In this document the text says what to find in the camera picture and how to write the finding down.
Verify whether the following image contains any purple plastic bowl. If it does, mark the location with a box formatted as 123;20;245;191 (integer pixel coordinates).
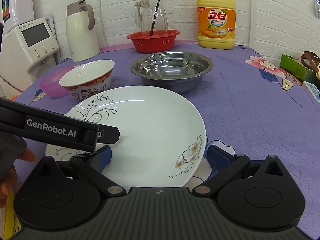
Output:
40;66;74;99

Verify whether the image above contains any white floral oval plate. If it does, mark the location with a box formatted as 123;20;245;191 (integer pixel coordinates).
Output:
45;85;207;188

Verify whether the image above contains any white red patterned bowl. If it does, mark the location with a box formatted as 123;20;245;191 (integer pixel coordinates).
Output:
59;60;115;100

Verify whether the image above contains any stainless steel bowl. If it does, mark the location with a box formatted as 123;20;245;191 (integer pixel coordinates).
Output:
131;51;214;94

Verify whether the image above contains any yellow plastic plate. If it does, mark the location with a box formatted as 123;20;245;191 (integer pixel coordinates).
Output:
0;192;23;240

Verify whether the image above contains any person's left hand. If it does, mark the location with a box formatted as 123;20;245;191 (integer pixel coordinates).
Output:
1;132;35;208

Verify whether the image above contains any white countertop appliance with screen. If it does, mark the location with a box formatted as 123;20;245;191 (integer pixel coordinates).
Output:
1;17;60;98

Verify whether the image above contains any white thermos jug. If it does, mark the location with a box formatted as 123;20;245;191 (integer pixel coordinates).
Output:
66;0;100;62

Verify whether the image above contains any red plastic basket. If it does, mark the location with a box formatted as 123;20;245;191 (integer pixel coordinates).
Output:
127;30;180;54

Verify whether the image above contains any white water purifier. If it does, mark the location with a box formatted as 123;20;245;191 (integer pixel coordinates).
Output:
1;0;35;36

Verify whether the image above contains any white power strip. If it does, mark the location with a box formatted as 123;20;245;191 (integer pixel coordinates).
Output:
303;81;320;103

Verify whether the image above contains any green box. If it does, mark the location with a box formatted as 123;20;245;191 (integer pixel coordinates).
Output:
280;54;319;83

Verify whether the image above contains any glass pitcher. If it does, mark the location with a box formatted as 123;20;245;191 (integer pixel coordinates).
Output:
134;0;169;35

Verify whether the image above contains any black stirring stick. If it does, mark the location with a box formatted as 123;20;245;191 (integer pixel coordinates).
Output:
149;0;160;36

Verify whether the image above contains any cream tote bag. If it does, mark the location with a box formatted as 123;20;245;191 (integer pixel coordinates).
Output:
300;51;320;79

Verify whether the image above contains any yellow dish soap bottle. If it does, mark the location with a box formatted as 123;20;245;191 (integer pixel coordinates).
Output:
197;0;236;50

